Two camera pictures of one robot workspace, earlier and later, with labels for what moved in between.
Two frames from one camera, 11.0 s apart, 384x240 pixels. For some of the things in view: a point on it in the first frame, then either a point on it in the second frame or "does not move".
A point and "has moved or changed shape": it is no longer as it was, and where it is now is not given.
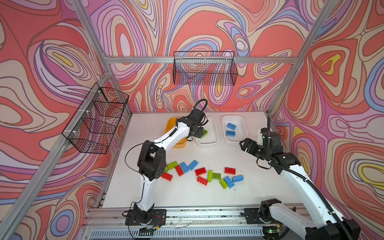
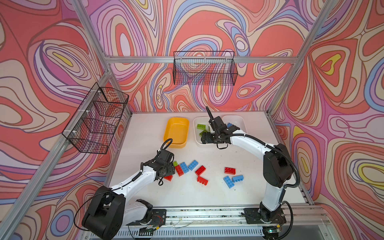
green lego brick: x=216 y=176 has moved or changed shape
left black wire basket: x=92 y=127 does not move
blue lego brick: x=184 y=167 does not move
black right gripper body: x=258 y=150 -> x=211 y=138
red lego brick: x=179 y=170 does not move
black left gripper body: x=198 y=132 -> x=169 y=169
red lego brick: x=200 y=171 does not move
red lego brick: x=201 y=180 does not move
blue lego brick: x=237 y=178 does not move
